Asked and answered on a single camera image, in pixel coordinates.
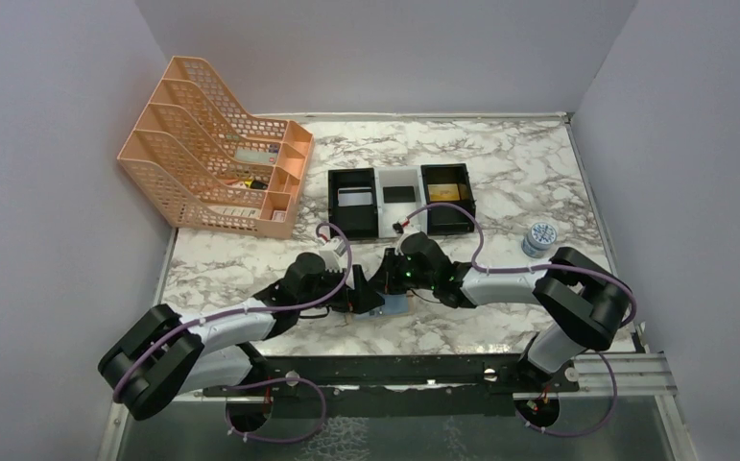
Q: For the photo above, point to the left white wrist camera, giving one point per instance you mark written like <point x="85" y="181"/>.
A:
<point x="332" y="252"/>

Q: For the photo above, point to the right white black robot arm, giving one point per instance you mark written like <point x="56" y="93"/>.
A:
<point x="587" y="304"/>

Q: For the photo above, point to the black right tray bin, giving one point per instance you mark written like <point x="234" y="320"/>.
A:
<point x="446" y="220"/>

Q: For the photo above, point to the black card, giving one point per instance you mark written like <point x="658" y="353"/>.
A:
<point x="399" y="194"/>

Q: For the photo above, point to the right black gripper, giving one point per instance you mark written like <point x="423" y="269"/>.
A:
<point x="383" y="279"/>

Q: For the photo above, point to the black tray bin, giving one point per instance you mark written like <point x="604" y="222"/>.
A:
<point x="356" y="222"/>
<point x="446" y="220"/>

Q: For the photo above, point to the peach plastic file organizer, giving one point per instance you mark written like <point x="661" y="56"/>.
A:
<point x="206" y="163"/>

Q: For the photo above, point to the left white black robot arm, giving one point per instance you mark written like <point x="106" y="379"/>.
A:
<point x="166" y="354"/>

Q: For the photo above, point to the blue white round tin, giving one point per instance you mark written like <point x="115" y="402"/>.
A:
<point x="538" y="239"/>

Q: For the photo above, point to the black left tray bin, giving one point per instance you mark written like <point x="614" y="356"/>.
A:
<point x="356" y="222"/>

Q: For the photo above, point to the gold card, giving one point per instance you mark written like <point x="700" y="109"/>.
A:
<point x="443" y="192"/>

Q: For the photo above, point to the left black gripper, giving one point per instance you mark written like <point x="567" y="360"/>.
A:
<point x="360" y="299"/>

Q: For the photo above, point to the items in organizer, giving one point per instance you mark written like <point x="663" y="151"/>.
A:
<point x="248" y="164"/>

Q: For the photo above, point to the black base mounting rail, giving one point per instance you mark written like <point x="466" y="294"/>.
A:
<point x="378" y="386"/>

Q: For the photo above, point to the white middle tray bin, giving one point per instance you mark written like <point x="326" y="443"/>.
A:
<point x="388" y="214"/>

